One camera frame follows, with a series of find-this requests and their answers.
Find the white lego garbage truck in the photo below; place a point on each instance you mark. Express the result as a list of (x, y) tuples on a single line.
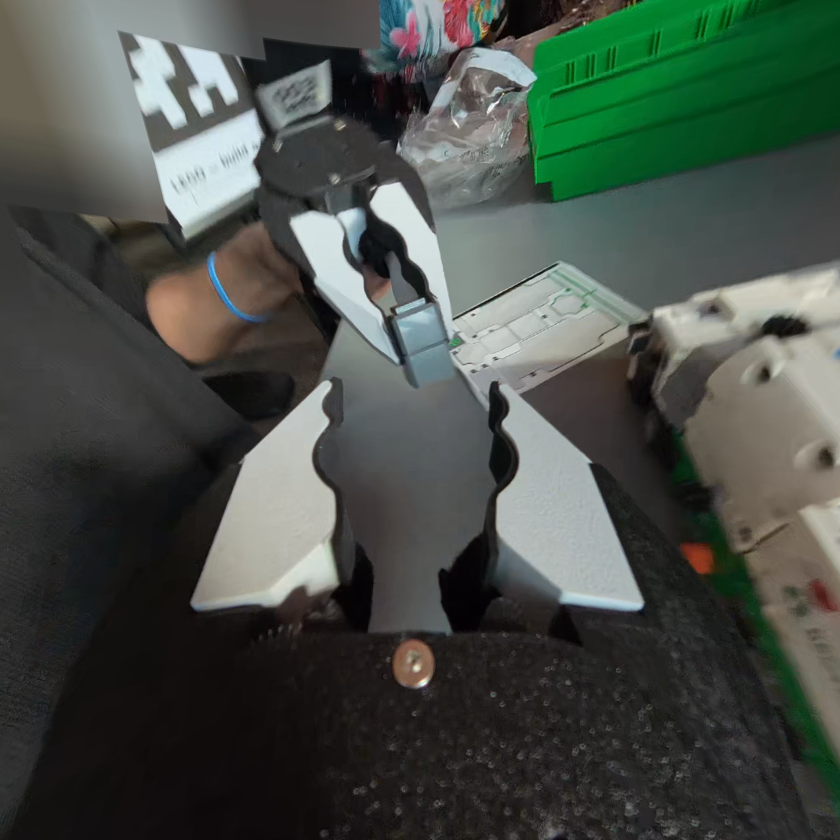
[(754, 426)]

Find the green plastic bin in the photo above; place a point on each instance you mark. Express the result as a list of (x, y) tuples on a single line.
[(656, 98)]

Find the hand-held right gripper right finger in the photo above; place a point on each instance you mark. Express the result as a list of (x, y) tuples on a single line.
[(564, 525)]

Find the blue wristband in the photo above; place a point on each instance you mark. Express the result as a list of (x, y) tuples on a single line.
[(226, 295)]

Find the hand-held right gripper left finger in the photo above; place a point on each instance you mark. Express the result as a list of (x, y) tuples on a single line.
[(275, 525)]

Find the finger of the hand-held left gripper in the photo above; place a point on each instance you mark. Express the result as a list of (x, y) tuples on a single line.
[(334, 275), (420, 236)]

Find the white sticker sheet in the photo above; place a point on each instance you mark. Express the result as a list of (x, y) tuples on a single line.
[(544, 328)]

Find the framed tag sign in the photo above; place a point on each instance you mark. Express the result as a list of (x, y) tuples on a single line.
[(197, 144)]

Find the clear plastic bag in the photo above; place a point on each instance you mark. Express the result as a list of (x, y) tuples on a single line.
[(466, 131)]

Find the floral printed cloth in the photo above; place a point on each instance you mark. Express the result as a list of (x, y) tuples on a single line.
[(433, 33)]

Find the person's left forearm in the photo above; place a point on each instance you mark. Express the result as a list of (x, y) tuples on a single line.
[(190, 315)]

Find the person's left hand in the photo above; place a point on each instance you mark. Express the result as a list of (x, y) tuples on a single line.
[(275, 269)]

